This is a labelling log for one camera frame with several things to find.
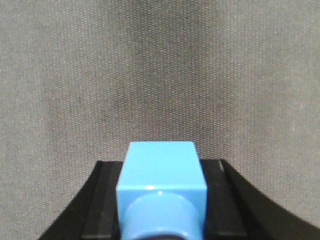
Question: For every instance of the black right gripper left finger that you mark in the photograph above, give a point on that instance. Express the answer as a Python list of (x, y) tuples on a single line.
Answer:
[(92, 214)]

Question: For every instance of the dark grey conveyor belt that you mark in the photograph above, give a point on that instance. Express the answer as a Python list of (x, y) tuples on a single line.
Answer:
[(81, 79)]

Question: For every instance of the light blue block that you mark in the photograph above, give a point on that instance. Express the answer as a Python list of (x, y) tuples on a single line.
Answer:
[(161, 193)]

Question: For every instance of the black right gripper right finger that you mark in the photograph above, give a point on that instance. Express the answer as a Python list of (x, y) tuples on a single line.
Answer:
[(236, 210)]

